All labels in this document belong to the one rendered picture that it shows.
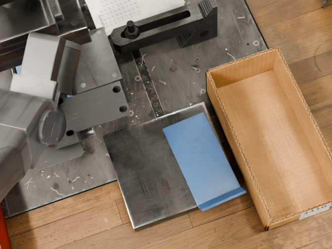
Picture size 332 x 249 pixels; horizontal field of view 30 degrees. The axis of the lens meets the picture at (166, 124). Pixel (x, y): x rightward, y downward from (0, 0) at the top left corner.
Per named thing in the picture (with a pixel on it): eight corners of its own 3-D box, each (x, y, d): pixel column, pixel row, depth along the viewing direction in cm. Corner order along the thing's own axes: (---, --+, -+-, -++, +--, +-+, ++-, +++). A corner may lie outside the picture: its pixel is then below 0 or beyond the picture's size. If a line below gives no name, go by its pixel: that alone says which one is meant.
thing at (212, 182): (202, 217, 91) (202, 211, 88) (162, 129, 97) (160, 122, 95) (245, 198, 92) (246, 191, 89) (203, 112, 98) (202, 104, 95)
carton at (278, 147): (265, 233, 92) (269, 219, 85) (206, 93, 102) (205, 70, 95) (344, 204, 93) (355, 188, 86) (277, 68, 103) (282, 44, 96)
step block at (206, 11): (182, 48, 105) (179, 19, 97) (176, 34, 106) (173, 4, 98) (217, 36, 106) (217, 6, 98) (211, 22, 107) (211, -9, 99)
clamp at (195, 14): (121, 70, 104) (112, 38, 95) (115, 54, 106) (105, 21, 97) (204, 42, 106) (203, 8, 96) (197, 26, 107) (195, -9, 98)
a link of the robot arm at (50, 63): (28, 38, 75) (-16, 14, 63) (96, 51, 73) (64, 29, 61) (8, 132, 74) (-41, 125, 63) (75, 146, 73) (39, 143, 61)
